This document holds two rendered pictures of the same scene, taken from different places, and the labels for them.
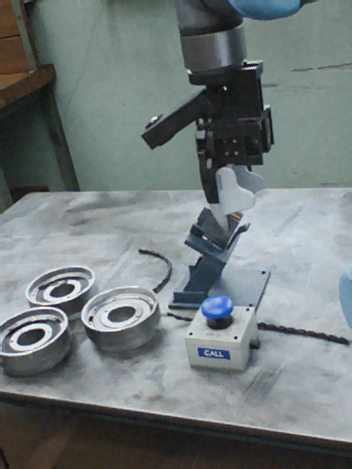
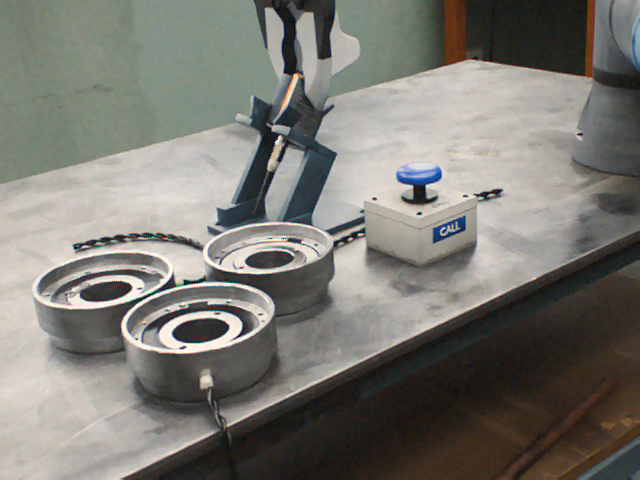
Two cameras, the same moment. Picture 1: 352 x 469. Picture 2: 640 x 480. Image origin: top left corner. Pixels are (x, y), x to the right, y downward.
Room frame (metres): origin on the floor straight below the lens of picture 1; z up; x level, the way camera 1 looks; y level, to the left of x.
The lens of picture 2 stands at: (0.33, 0.71, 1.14)
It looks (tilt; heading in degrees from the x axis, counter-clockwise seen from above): 22 degrees down; 296
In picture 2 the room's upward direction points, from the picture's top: 4 degrees counter-clockwise
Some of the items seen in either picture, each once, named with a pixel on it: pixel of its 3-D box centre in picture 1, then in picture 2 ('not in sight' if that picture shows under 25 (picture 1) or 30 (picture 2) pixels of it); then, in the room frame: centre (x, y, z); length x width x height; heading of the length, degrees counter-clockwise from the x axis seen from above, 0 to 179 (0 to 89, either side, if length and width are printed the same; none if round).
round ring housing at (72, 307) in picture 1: (63, 295); (107, 301); (0.78, 0.18, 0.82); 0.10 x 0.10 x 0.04
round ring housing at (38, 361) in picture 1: (32, 342); (202, 340); (0.68, 0.21, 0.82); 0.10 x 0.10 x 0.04
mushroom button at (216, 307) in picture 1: (219, 318); (419, 192); (0.60, -0.04, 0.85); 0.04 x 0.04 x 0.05
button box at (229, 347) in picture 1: (225, 335); (425, 218); (0.60, -0.04, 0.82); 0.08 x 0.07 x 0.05; 64
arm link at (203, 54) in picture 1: (214, 48); not in sight; (0.73, -0.09, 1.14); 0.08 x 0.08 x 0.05
